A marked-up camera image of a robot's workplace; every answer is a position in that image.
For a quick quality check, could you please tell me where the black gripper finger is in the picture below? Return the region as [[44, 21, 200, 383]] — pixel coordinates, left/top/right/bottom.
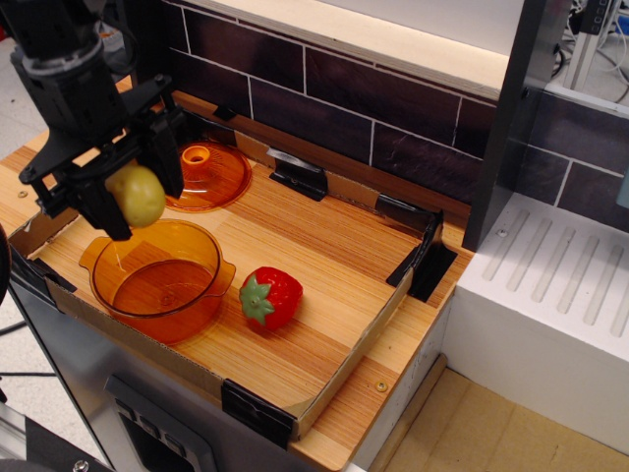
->
[[139, 113, 184, 198], [69, 180, 132, 241]]

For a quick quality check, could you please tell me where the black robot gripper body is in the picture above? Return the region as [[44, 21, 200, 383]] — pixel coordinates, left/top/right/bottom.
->
[[11, 43, 173, 216]]

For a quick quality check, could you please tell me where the yellow toy potato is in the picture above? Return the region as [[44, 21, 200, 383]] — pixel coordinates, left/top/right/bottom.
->
[[105, 164, 166, 228]]

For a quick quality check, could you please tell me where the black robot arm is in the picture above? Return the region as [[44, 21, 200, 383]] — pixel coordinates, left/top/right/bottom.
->
[[1, 1, 185, 241]]

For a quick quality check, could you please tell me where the orange transparent pot lid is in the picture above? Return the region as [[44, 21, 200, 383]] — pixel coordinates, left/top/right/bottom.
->
[[166, 141, 252, 212]]

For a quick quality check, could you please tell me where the orange transparent plastic pot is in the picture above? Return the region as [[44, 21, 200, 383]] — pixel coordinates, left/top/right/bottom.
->
[[80, 219, 236, 345]]

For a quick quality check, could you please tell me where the cardboard fence with black tape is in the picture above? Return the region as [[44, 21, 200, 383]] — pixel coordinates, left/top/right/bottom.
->
[[10, 113, 464, 468]]

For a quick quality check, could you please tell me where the grey fabric bag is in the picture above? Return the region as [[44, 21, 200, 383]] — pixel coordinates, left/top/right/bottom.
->
[[97, 18, 128, 82]]

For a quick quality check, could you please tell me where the red toy strawberry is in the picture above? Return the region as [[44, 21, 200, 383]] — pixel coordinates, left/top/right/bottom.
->
[[239, 266, 304, 330]]

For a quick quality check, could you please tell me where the white toy sink drainboard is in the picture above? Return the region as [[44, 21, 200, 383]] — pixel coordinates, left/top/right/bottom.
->
[[442, 195, 628, 452]]

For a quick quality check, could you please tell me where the grey vertical post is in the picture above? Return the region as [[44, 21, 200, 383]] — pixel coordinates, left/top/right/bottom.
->
[[463, 0, 570, 252]]

